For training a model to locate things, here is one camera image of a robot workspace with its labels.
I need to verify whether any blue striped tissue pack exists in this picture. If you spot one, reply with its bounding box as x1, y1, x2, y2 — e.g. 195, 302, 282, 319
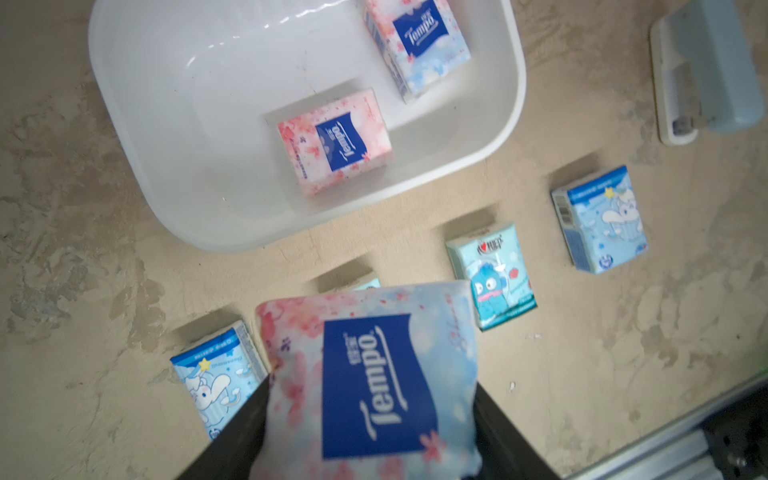
550, 165, 648, 274

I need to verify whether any white plastic storage box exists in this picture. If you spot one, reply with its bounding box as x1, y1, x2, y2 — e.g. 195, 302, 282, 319
88, 1, 526, 252

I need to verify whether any pink white tissue pack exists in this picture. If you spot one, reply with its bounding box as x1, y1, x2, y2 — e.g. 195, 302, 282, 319
277, 88, 393, 196

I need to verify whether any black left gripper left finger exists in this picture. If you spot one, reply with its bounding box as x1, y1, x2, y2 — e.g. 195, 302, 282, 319
177, 380, 270, 480

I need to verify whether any teal cartoon tissue pack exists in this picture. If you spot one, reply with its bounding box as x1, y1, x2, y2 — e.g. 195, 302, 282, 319
446, 223, 537, 331
350, 275, 381, 291

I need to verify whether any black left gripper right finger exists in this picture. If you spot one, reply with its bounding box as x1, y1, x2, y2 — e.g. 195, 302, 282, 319
473, 384, 560, 480

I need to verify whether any pink blue tissue pack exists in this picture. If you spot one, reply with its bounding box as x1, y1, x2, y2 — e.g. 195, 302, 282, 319
250, 281, 482, 479
363, 0, 471, 103

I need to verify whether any blue elephant tissue pack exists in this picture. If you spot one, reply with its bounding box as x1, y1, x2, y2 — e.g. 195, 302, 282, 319
170, 320, 269, 440

